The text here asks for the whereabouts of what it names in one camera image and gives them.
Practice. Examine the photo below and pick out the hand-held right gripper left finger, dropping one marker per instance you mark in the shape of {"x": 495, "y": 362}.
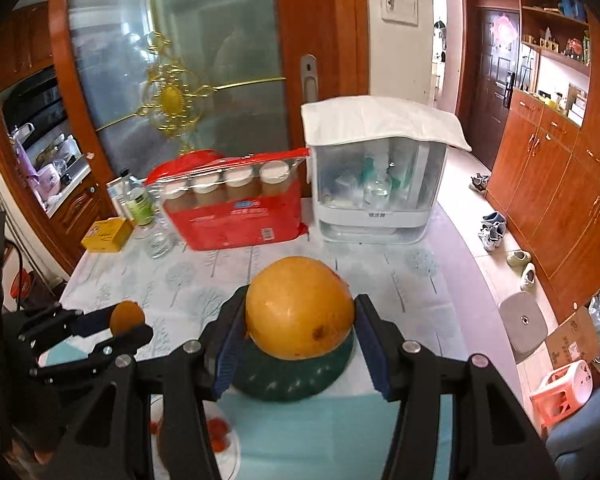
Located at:
{"x": 226, "y": 360}

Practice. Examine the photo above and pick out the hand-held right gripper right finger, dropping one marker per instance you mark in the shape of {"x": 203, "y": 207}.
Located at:
{"x": 376, "y": 355}

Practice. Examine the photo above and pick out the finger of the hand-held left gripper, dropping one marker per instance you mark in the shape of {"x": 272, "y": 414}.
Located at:
{"x": 92, "y": 322}
{"x": 105, "y": 350}

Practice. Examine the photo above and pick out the small yellow orange citrus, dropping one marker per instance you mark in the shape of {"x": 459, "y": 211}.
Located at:
{"x": 127, "y": 316}

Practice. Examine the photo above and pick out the dark green leaf-shaped plate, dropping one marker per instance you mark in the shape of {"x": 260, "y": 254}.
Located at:
{"x": 285, "y": 385}

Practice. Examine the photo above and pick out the large yellow round fruit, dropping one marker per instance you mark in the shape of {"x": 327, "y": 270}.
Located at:
{"x": 300, "y": 310}

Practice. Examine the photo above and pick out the yellow cardboard box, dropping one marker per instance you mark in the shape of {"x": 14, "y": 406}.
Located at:
{"x": 107, "y": 235}

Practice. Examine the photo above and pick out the clear drinking glass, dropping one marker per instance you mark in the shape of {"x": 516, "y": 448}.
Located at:
{"x": 157, "y": 245}

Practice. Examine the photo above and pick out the cluttered kitchen shelf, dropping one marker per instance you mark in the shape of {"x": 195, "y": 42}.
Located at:
{"x": 45, "y": 160}

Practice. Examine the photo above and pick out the white countertop cabinet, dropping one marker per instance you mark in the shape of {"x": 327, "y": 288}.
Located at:
{"x": 370, "y": 230}

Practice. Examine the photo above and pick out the plastic bottle with green label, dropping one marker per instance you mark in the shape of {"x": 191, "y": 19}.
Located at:
{"x": 140, "y": 205}

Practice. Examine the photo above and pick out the white carton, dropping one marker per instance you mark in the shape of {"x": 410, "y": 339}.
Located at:
{"x": 116, "y": 197}

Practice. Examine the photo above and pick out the red package of jars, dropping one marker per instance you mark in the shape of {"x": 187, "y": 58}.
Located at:
{"x": 240, "y": 225}

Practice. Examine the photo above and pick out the grey plastic stool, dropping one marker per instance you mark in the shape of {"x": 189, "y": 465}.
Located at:
{"x": 522, "y": 325}

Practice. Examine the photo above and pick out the white grey sneakers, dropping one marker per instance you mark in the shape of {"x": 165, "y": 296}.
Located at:
{"x": 494, "y": 232}

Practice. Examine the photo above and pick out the white shoe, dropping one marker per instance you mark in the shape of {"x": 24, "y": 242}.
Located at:
{"x": 528, "y": 276}

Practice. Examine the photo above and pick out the pale green shoe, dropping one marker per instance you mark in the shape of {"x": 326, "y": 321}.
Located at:
{"x": 519, "y": 258}

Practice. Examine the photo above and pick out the pink plastic stool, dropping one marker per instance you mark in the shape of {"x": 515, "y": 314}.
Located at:
{"x": 562, "y": 390}

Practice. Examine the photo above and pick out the brown cardboard box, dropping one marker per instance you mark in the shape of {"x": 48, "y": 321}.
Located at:
{"x": 572, "y": 345}

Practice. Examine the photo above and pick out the grey shoes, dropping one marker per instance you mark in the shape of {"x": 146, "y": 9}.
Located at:
{"x": 479, "y": 183}

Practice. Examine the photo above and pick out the grey blue chair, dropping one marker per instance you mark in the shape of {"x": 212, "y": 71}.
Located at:
{"x": 585, "y": 445}

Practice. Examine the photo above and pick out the white cloth cover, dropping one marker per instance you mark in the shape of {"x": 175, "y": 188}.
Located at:
{"x": 380, "y": 115}

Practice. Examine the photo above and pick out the dark brown entrance door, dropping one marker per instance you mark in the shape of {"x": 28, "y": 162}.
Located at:
{"x": 495, "y": 85}

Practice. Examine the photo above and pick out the frosted glass sliding door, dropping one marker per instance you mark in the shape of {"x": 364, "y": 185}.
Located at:
{"x": 220, "y": 35}

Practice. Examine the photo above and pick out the wooden wall cabinet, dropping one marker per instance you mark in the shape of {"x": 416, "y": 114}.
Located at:
{"x": 555, "y": 185}

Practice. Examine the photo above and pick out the white wall switch panel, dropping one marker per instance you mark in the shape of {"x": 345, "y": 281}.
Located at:
{"x": 400, "y": 5}

